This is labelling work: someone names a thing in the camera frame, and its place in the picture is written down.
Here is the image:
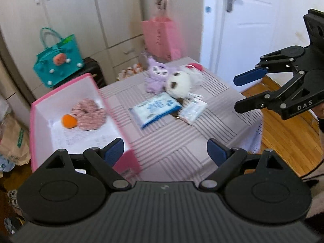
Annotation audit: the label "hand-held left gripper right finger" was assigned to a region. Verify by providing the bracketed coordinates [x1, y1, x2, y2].
[199, 138, 287, 192]

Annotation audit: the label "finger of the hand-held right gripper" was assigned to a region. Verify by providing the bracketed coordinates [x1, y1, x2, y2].
[233, 46, 306, 87]
[234, 71, 320, 120]

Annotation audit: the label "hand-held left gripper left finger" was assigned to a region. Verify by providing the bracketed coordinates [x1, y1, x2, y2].
[38, 138, 130, 192]

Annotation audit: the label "pink cardboard box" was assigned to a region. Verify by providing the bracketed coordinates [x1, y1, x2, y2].
[29, 72, 142, 180]

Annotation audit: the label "small white tissue pack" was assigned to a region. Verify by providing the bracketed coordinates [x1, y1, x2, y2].
[177, 97, 208, 126]

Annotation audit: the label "red strawberry plush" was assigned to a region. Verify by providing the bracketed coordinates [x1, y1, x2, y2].
[188, 62, 205, 72]

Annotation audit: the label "blue tissue pack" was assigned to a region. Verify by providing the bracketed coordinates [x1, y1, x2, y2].
[129, 92, 182, 129]

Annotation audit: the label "white plush toy brown ears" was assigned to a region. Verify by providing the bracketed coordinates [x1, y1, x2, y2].
[165, 71, 192, 107]

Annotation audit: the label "printed paper sheet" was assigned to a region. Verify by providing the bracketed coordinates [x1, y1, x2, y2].
[49, 118, 124, 155]

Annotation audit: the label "white door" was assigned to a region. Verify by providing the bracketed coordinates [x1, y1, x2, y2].
[202, 0, 286, 92]

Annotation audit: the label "striped tablecloth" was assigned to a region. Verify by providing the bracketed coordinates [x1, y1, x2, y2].
[97, 56, 264, 183]

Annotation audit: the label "pink knitted scrunchie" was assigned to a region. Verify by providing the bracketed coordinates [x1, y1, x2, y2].
[70, 98, 107, 131]

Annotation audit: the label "orange plush ball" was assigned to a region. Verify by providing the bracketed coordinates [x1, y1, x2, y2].
[61, 114, 78, 129]

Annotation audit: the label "orange white flower toy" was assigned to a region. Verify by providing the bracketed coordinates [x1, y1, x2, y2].
[117, 63, 143, 81]

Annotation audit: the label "black suitcase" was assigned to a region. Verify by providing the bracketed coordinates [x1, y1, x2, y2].
[52, 57, 107, 90]

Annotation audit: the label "purple plush toy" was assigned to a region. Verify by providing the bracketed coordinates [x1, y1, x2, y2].
[144, 56, 169, 93]

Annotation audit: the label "pink paper bag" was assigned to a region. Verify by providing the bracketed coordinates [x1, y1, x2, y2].
[141, 16, 183, 62]

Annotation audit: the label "brown paper bag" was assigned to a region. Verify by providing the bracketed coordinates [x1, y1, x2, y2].
[0, 111, 32, 166]

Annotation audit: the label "teal tote bag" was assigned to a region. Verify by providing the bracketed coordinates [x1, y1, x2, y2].
[33, 27, 84, 89]

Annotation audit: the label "sneaker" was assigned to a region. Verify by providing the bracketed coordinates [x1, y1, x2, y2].
[7, 190, 24, 211]
[4, 216, 26, 234]

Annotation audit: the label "beige wardrobe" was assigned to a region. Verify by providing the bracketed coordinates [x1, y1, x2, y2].
[0, 0, 152, 107]

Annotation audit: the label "hanging keychain on hook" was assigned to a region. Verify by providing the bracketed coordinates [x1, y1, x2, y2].
[154, 0, 171, 18]

